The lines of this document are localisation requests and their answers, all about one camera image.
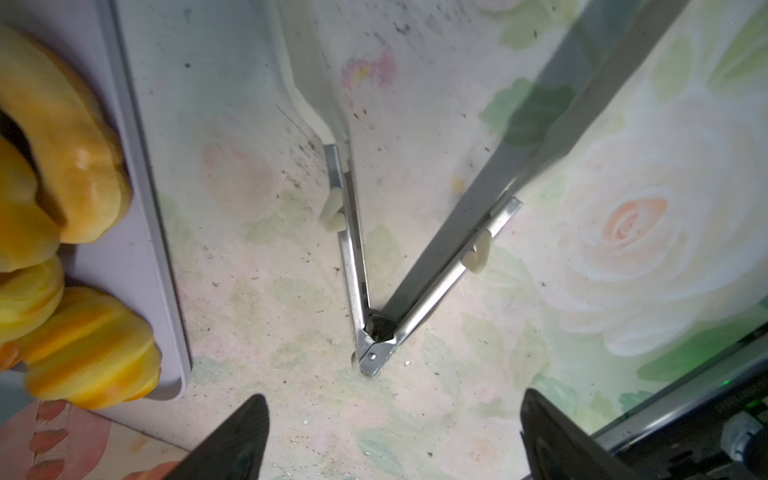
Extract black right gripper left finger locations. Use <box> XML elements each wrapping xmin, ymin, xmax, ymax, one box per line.
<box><xmin>165</xmin><ymin>394</ymin><xmax>270</xmax><ymax>480</ymax></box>

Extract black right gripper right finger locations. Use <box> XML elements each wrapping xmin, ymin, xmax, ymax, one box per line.
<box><xmin>520</xmin><ymin>388</ymin><xmax>630</xmax><ymax>480</ymax></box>

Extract printed paper bag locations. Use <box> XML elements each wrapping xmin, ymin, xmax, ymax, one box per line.
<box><xmin>1</xmin><ymin>400</ymin><xmax>187</xmax><ymax>480</ymax></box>

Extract yellow oval bread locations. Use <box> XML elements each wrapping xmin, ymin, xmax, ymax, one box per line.
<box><xmin>1</xmin><ymin>138</ymin><xmax>60</xmax><ymax>273</ymax></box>

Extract glazed ring donut bread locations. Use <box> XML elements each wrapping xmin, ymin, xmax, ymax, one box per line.
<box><xmin>1</xmin><ymin>26</ymin><xmax>132</xmax><ymax>244</ymax></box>

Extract metal kitchen tongs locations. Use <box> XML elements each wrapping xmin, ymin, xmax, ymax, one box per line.
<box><xmin>264</xmin><ymin>1</ymin><xmax>522</xmax><ymax>377</ymax></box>

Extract striped croissant fake bread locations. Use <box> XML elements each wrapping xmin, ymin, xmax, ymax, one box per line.
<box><xmin>1</xmin><ymin>255</ymin><xmax>65</xmax><ymax>343</ymax></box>

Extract lilac plastic tray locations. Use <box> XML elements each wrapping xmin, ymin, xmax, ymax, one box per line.
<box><xmin>1</xmin><ymin>1</ymin><xmax>191</xmax><ymax>401</ymax></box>

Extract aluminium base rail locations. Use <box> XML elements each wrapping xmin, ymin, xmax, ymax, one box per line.
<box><xmin>592</xmin><ymin>326</ymin><xmax>767</xmax><ymax>479</ymax></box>

